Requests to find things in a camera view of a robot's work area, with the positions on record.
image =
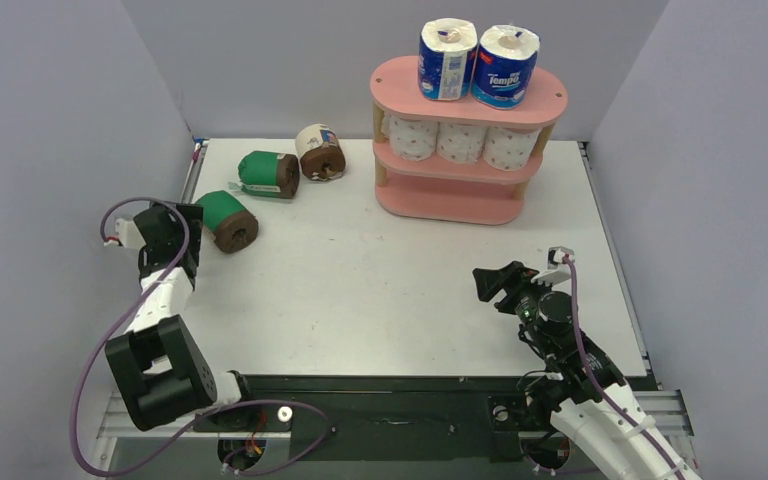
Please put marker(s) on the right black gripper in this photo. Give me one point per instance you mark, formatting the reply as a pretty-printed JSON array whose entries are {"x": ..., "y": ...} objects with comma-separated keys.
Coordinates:
[{"x": 509, "y": 291}]

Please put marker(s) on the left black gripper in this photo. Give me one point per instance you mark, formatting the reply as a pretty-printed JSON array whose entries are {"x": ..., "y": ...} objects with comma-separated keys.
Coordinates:
[{"x": 195, "y": 214}]

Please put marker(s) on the green brown roll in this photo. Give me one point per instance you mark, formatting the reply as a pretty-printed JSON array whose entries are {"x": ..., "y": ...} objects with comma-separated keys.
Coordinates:
[
  {"x": 268, "y": 174},
  {"x": 232, "y": 225}
]

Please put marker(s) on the pink three-tier shelf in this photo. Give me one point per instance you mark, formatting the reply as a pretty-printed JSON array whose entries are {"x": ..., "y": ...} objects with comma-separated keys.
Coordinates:
[{"x": 435, "y": 188}]

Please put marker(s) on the floral white paper roll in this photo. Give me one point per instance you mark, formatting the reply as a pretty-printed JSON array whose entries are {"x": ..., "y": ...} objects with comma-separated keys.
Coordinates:
[{"x": 460, "y": 143}]

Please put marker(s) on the blue paper roll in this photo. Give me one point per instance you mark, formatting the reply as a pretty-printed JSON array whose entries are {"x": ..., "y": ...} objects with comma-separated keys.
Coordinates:
[{"x": 446, "y": 58}]

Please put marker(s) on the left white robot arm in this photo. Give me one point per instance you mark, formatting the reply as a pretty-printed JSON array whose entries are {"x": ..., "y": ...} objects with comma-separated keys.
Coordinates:
[{"x": 159, "y": 370}]

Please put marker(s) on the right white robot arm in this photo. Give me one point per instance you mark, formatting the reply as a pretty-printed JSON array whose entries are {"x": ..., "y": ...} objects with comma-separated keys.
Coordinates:
[{"x": 581, "y": 394}]

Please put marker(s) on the beige brown paper roll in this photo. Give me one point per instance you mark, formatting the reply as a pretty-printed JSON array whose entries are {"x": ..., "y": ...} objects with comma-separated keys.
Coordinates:
[{"x": 321, "y": 157}]

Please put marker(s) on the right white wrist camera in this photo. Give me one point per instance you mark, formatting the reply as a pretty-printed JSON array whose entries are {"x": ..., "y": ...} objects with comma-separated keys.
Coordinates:
[{"x": 558, "y": 270}]

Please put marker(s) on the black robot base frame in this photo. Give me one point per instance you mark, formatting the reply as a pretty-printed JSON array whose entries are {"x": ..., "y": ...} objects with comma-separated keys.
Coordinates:
[{"x": 373, "y": 419}]

